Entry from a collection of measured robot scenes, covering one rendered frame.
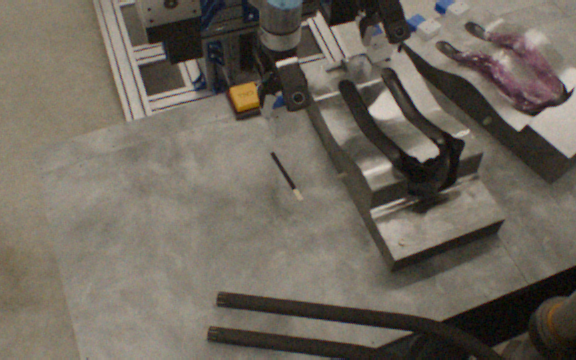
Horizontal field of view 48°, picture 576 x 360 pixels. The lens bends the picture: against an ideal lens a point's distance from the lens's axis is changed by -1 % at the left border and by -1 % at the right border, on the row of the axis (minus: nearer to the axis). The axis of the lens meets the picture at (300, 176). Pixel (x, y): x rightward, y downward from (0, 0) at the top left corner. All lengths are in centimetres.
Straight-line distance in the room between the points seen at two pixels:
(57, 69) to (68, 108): 21
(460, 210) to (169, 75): 137
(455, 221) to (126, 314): 69
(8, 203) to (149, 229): 117
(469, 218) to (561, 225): 23
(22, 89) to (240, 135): 145
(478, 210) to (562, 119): 30
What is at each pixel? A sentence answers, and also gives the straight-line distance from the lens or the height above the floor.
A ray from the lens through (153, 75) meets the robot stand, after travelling 246.
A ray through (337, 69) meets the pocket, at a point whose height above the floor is 86.
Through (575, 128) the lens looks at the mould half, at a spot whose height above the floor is 91.
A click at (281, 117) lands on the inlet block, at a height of 96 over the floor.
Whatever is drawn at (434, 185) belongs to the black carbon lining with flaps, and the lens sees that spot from 141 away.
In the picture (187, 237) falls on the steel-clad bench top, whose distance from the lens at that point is 139.
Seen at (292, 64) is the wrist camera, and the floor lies 112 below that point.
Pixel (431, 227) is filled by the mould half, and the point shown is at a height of 86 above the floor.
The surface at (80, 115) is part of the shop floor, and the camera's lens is 267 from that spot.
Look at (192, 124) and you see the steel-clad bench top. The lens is 155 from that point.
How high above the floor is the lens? 203
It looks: 57 degrees down
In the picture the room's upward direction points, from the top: 4 degrees clockwise
